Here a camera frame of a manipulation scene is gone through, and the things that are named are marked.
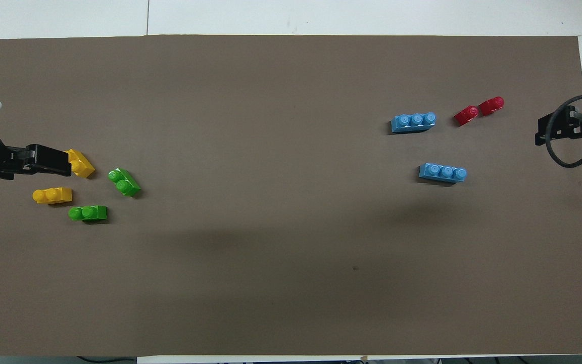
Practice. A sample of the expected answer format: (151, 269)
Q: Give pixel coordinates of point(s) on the green two-stud toy block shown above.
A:
(125, 183)
(89, 213)

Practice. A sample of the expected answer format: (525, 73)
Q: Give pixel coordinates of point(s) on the yellow two-stud toy block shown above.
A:
(52, 195)
(83, 164)

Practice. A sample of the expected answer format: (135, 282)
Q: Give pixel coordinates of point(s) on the brown table mat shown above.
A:
(291, 253)

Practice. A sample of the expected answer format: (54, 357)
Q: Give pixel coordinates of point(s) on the blue three-stud toy block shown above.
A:
(442, 172)
(412, 122)

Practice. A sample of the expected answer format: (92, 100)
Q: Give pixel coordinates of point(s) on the red one-stud toy block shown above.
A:
(466, 116)
(491, 106)

